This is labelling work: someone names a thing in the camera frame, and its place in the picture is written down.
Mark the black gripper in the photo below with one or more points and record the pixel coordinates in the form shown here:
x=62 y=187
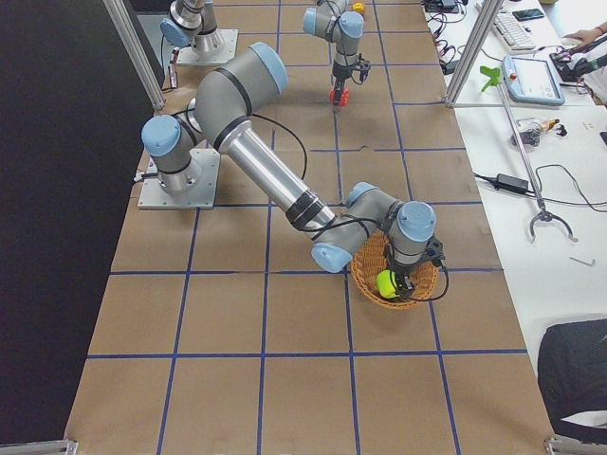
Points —
x=340 y=83
x=404 y=271

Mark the green apple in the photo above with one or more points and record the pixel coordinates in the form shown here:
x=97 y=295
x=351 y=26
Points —
x=385 y=281

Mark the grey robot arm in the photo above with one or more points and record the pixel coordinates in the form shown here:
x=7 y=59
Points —
x=224 y=102
x=190 y=26

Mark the woven wicker basket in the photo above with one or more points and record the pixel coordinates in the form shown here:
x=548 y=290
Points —
x=371 y=259

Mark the person hand at desk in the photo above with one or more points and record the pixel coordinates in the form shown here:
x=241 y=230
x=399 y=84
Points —
x=585 y=37

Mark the red yellow apple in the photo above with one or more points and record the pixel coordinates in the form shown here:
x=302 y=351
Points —
x=359 y=7

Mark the black power adapter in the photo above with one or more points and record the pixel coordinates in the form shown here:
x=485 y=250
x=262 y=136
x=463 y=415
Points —
x=510 y=183

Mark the allen key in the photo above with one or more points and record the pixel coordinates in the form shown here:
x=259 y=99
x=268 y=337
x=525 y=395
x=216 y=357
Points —
x=590 y=263

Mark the white keyboard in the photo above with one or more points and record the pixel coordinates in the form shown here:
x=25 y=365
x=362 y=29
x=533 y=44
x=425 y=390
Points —
x=512 y=34

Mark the black office chair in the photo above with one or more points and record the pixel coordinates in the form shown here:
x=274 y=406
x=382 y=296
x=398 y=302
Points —
x=571 y=371

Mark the teach pendant tablet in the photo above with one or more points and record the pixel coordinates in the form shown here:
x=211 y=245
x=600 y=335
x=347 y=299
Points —
x=532 y=81

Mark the black smartphone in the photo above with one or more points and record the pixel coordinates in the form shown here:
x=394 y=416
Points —
x=524 y=15

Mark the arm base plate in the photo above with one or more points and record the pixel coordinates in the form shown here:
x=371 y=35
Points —
x=211 y=49
x=193 y=188

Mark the green handled reacher grabber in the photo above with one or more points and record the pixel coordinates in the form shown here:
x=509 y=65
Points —
x=495 y=79

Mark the aluminium frame post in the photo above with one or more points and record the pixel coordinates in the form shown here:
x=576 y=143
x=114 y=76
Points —
x=476 y=39

